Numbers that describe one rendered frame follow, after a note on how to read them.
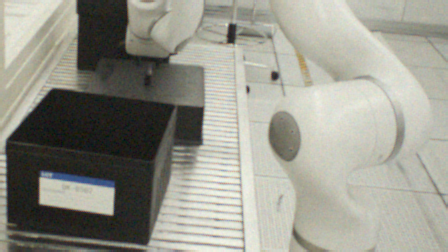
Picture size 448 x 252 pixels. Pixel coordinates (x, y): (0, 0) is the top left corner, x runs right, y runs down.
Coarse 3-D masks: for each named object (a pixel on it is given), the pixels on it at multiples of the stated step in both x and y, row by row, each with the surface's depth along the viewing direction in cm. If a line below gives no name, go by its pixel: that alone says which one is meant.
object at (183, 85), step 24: (96, 72) 183; (120, 72) 183; (144, 72) 185; (168, 72) 186; (192, 72) 187; (144, 96) 170; (168, 96) 171; (192, 96) 172; (192, 120) 168; (192, 144) 170
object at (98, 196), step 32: (64, 96) 152; (96, 96) 151; (32, 128) 142; (64, 128) 155; (96, 128) 153; (128, 128) 152; (160, 128) 151; (32, 160) 127; (64, 160) 126; (96, 160) 125; (128, 160) 124; (160, 160) 130; (32, 192) 130; (64, 192) 129; (96, 192) 127; (128, 192) 126; (160, 192) 137; (32, 224) 132; (64, 224) 131; (96, 224) 130; (128, 224) 129
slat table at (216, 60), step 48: (192, 48) 238; (240, 48) 242; (240, 96) 201; (0, 144) 163; (240, 144) 172; (0, 192) 144; (192, 192) 149; (240, 192) 153; (0, 240) 129; (48, 240) 129; (96, 240) 131; (192, 240) 133
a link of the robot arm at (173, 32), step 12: (180, 0) 136; (192, 0) 137; (180, 12) 137; (192, 12) 138; (156, 24) 143; (168, 24) 141; (180, 24) 138; (192, 24) 140; (156, 36) 144; (168, 36) 141; (180, 36) 141; (168, 48) 144; (180, 48) 145
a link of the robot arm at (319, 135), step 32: (288, 96) 92; (320, 96) 89; (352, 96) 90; (384, 96) 92; (288, 128) 89; (320, 128) 87; (352, 128) 88; (384, 128) 91; (288, 160) 91; (320, 160) 88; (352, 160) 90; (384, 160) 94; (320, 192) 91; (352, 192) 98; (320, 224) 96; (352, 224) 95
